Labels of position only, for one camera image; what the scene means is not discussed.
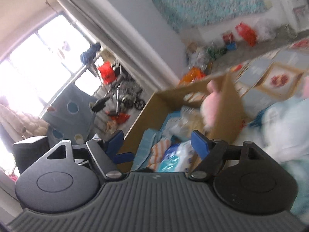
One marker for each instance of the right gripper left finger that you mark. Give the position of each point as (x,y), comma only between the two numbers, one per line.
(102,152)

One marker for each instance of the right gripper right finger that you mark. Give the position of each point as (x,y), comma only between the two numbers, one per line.
(211,153)

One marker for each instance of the pink plush toy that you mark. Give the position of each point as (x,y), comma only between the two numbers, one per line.
(210,105)

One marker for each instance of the blue checkered towel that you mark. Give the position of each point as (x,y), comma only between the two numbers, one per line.
(149,139)

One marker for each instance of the orange striped white towel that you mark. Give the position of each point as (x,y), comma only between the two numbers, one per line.
(157,153)

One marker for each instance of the blue bandage box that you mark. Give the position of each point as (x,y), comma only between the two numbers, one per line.
(171,120)

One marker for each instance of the cotton swab zip bag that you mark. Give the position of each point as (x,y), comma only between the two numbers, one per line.
(191,120)

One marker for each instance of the brown cardboard box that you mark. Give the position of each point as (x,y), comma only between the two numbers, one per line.
(229,118)

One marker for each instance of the blue tissue pack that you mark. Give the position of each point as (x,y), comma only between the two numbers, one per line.
(177,158)

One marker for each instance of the grey blue cat tent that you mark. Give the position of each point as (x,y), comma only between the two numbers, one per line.
(71,117)

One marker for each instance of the white plastic shopping bag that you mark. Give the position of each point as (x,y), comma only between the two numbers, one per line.
(281,130)

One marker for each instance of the red plastic bag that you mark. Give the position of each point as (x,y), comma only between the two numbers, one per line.
(247,33)

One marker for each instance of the white window curtain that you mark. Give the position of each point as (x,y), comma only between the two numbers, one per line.
(137,33)

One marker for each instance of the white water dispenser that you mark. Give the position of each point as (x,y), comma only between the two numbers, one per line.
(297,14)

